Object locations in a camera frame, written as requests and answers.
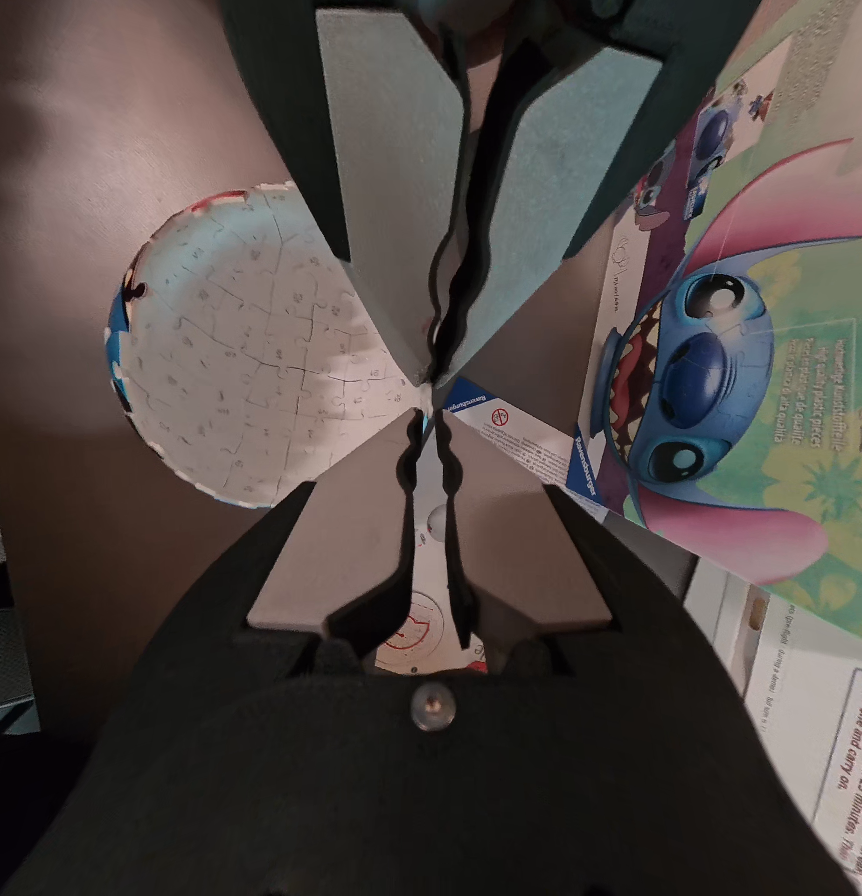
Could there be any white flat box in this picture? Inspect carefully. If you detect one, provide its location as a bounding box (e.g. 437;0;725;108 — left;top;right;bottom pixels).
683;539;775;631

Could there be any cartoon character puzzle box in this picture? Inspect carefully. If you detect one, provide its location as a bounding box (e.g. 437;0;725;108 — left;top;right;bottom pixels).
577;0;862;634

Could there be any dark grey fabric chair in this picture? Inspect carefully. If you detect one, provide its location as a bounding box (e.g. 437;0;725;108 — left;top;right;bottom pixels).
0;448;39;736

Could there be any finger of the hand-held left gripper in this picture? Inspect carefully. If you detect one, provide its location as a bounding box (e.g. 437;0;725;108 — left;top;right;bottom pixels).
433;35;664;388
315;8;470;385

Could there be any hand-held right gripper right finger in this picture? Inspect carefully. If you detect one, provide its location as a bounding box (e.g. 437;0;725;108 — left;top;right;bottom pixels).
433;408;614;651

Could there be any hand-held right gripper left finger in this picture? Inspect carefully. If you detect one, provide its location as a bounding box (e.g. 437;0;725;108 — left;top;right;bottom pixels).
246;406;428;662

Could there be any blue puzzle ball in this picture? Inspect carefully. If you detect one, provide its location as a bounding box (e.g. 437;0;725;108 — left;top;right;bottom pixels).
108;181;432;511

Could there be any folded instruction leaflet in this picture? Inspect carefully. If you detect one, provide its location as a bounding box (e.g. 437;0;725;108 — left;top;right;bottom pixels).
375;377;608;676

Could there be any printed paper sheet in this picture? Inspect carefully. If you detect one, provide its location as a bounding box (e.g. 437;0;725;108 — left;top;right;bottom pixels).
742;581;862;896

